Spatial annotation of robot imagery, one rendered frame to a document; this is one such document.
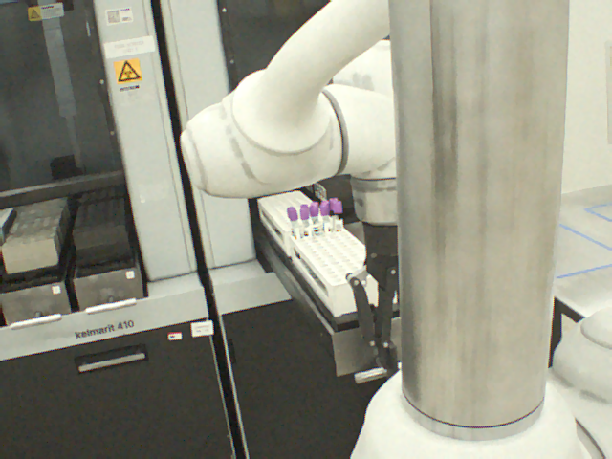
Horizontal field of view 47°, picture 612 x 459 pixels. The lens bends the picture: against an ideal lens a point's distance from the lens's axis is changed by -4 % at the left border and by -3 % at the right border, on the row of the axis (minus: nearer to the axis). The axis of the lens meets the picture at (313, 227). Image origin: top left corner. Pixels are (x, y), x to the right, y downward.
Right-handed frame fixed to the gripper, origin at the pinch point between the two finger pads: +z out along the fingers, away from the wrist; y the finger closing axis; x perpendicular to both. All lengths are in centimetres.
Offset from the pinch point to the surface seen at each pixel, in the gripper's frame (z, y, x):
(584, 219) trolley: -2, -49, -31
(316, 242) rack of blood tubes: -6.7, 1.4, -38.1
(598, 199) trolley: -2, -59, -41
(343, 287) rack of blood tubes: -6.3, 3.2, -15.6
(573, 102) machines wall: 3, -150, -183
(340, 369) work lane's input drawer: 5.0, 6.2, -12.0
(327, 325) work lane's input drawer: -0.9, 6.5, -15.5
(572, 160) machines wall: 27, -148, -183
